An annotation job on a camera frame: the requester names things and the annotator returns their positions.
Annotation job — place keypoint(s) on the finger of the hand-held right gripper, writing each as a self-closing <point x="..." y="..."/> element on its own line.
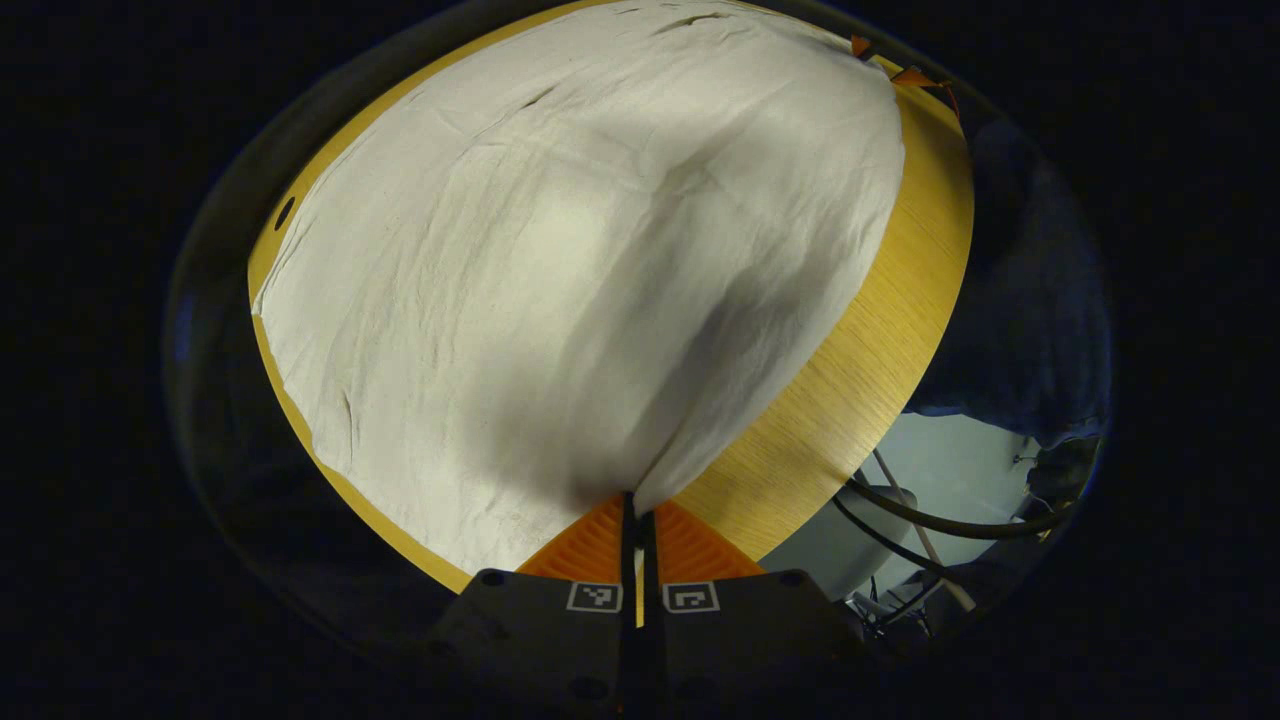
<point x="925" y="85"/>
<point x="860" y="45"/>

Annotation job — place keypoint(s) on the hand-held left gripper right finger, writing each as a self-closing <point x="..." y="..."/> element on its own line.
<point x="740" y="640"/>

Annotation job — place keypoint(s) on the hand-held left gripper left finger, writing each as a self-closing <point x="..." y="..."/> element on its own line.
<point x="560" y="640"/>

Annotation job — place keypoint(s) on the white jeans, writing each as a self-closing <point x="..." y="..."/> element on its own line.
<point x="560" y="300"/>

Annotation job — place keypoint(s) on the beige rod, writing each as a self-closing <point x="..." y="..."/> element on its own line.
<point x="925" y="535"/>

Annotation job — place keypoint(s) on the person's dark blue clothing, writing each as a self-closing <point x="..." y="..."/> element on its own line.
<point x="1030" y="300"/>

